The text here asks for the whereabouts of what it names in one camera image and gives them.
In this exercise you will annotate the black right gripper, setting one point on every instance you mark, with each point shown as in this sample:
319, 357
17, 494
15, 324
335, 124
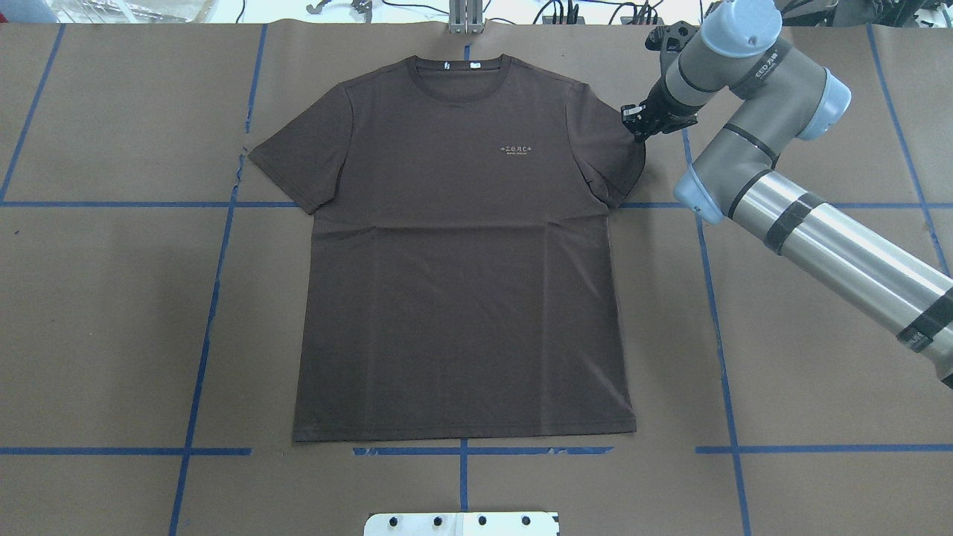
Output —
662, 105

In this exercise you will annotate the dark brown t-shirt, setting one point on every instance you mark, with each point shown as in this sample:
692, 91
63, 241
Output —
461, 282

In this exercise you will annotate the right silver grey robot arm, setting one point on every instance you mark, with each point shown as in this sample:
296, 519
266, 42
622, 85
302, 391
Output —
785, 95

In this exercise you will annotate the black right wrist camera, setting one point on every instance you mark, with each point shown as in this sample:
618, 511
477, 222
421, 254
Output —
670, 39

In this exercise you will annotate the grey metal clamp bracket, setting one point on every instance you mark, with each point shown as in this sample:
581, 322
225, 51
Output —
466, 17

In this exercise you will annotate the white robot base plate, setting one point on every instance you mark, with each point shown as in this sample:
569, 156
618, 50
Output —
464, 523

